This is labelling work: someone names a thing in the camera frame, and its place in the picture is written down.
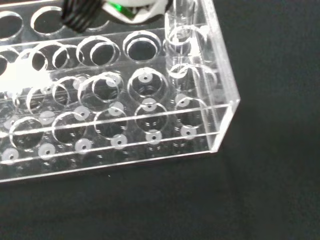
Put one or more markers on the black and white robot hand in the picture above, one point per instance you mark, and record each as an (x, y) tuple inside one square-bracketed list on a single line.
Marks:
[(80, 15)]

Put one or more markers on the clear acrylic test tube rack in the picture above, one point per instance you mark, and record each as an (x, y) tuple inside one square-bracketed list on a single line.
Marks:
[(125, 120)]

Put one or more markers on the black bench cloth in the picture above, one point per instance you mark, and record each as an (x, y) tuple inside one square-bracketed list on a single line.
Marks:
[(275, 162)]

